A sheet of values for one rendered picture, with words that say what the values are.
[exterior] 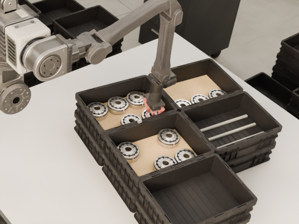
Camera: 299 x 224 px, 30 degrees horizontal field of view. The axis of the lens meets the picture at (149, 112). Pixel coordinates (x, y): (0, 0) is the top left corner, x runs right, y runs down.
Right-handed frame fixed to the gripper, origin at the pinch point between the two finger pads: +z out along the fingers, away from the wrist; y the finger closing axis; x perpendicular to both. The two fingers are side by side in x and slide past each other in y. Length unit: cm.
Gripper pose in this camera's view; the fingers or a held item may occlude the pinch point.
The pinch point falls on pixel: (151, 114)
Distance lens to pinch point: 265.6
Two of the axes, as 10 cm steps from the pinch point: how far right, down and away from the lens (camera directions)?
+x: -8.9, 1.8, -4.2
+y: -4.4, -6.1, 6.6
